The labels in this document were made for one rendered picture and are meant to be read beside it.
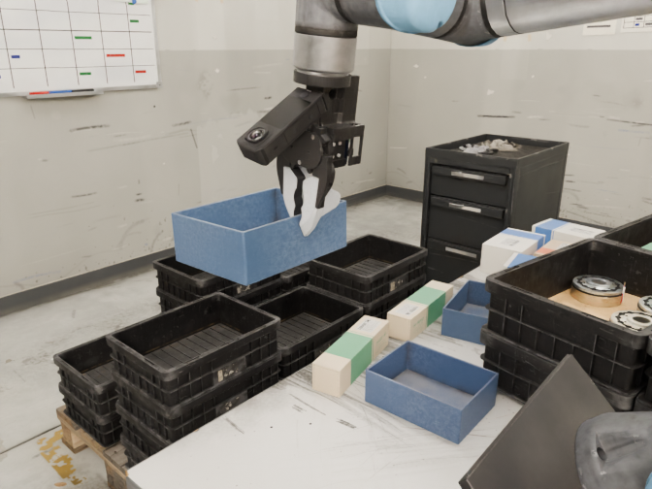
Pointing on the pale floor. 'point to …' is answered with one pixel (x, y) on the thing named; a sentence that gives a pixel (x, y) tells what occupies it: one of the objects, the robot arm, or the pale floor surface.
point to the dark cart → (485, 198)
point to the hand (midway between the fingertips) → (299, 226)
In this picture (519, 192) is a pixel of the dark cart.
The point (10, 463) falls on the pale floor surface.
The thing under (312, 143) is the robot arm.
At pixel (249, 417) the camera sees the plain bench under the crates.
